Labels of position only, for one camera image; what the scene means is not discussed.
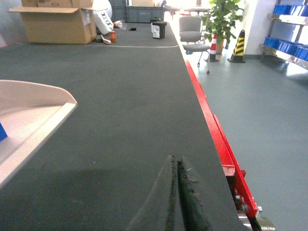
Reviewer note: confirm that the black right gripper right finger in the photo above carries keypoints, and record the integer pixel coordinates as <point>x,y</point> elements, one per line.
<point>192,201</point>

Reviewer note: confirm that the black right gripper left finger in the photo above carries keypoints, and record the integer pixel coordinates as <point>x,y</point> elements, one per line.
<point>158,210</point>

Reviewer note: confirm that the beige plastic dustpan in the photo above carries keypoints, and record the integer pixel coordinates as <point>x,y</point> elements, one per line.
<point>30,113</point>

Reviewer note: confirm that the blue plastic part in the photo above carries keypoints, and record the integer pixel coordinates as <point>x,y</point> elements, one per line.
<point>3,134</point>

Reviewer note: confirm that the steel flow rack shelf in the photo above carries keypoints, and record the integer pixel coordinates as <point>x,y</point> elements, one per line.
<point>287,37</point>

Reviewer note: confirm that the dark green table mat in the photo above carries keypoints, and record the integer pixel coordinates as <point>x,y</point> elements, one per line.
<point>136,105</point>

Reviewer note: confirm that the yellow black traffic cone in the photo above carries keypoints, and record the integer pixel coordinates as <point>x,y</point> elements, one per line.
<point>238,52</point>

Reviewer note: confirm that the red white traffic cone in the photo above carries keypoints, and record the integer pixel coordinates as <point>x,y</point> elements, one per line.
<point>212,52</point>

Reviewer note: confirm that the black white box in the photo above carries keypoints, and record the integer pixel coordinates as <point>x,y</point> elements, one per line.
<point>159,29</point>

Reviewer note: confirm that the grey office chair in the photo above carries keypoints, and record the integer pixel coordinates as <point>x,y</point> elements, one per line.
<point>190,32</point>

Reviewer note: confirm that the potted green plant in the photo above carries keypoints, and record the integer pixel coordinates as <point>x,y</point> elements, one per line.
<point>223,17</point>

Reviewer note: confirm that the large cardboard box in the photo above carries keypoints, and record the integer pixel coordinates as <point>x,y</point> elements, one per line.
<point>59,21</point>

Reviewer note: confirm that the red metal table frame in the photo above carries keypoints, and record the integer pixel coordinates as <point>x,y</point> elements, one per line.
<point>248,212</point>

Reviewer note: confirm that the wooden handled brush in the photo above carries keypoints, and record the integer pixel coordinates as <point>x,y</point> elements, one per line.
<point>101,39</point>

